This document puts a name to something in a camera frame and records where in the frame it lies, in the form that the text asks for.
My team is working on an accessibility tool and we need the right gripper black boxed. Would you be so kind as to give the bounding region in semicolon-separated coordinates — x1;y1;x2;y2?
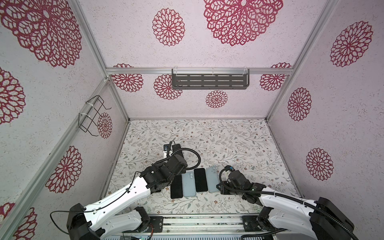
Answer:
214;180;244;197

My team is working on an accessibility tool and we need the light blue phone case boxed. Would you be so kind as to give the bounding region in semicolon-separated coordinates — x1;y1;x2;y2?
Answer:
182;171;197;198
206;166;220;193

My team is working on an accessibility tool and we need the black phone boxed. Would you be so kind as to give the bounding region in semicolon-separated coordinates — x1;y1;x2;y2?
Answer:
170;175;184;200

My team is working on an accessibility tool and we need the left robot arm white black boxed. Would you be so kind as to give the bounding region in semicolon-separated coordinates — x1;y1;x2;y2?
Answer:
67;155;188;240

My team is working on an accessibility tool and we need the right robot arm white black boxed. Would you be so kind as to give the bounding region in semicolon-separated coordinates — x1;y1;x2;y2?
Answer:
217;166;357;240

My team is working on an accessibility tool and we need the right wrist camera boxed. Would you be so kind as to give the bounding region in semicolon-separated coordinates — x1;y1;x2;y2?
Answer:
224;165;235;172

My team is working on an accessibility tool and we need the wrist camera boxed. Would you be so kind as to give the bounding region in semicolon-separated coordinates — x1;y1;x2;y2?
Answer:
224;165;235;172
163;144;173;158

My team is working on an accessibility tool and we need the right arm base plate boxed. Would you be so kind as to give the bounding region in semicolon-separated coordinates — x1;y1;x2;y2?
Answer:
242;215;271;232

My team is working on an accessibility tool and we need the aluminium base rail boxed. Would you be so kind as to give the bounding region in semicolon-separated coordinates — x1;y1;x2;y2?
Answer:
77;213;271;238

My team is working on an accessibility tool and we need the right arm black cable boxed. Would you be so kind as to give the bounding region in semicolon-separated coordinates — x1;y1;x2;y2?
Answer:
218;167;359;240

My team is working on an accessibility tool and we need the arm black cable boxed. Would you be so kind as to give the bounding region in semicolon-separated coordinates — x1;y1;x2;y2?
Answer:
218;167;359;240
49;170;142;235

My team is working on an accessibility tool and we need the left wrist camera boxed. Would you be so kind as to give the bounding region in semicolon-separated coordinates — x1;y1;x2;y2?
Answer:
163;144;173;158

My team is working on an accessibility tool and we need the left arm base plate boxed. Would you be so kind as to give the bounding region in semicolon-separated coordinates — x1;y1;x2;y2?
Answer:
123;216;164;234

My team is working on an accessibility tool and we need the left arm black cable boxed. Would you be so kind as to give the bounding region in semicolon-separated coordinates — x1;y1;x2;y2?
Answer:
49;170;142;235

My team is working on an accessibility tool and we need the dark metal wall shelf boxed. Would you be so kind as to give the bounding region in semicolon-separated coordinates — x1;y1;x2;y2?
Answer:
171;69;250;90

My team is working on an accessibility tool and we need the black wire wall rack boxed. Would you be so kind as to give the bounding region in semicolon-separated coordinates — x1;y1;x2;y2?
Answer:
78;95;113;139

